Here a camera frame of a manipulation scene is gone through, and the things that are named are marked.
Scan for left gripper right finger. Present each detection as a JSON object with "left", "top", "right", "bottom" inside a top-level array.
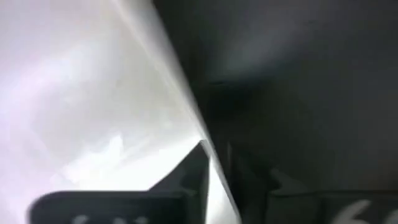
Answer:
[{"left": 227, "top": 142, "right": 398, "bottom": 224}]

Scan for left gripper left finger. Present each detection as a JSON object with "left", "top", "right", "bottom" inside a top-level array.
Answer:
[{"left": 27, "top": 139, "right": 211, "bottom": 224}]

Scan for large white plastic basket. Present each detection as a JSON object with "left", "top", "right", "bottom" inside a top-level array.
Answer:
[{"left": 0, "top": 0, "right": 242, "bottom": 224}]

